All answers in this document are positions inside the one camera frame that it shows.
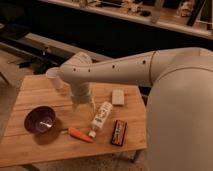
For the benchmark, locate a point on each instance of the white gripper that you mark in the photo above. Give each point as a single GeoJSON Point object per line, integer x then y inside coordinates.
{"type": "Point", "coordinates": [81, 93]}

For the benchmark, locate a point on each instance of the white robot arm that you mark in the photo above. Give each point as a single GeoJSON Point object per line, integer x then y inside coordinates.
{"type": "Point", "coordinates": [179, 106]}

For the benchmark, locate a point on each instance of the white squeeze bottle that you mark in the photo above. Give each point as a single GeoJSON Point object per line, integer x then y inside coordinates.
{"type": "Point", "coordinates": [100, 118]}

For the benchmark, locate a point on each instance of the orange carrot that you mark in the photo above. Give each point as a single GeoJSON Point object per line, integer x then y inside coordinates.
{"type": "Point", "coordinates": [76, 133]}

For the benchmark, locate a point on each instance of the white rectangular block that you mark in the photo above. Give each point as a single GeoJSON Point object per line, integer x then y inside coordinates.
{"type": "Point", "coordinates": [117, 97]}

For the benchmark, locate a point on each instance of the white paper cup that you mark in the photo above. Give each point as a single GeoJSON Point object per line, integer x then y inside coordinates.
{"type": "Point", "coordinates": [53, 76]}

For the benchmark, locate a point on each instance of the wooden table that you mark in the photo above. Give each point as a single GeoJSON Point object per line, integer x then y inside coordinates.
{"type": "Point", "coordinates": [21, 147]}

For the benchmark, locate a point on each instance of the purple bowl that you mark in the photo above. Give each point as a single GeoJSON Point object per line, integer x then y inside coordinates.
{"type": "Point", "coordinates": [40, 120]}

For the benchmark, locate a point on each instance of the black candy bar box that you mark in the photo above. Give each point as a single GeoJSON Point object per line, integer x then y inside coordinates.
{"type": "Point", "coordinates": [119, 133]}

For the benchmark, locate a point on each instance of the long wooden bench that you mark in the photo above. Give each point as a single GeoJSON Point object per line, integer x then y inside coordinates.
{"type": "Point", "coordinates": [59, 51]}

